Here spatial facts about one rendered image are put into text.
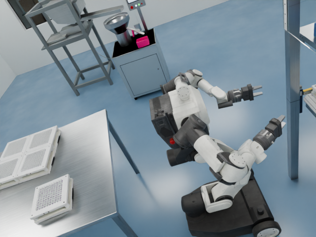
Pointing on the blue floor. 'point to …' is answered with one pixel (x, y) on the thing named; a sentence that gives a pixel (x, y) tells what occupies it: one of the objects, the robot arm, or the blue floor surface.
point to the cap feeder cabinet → (141, 65)
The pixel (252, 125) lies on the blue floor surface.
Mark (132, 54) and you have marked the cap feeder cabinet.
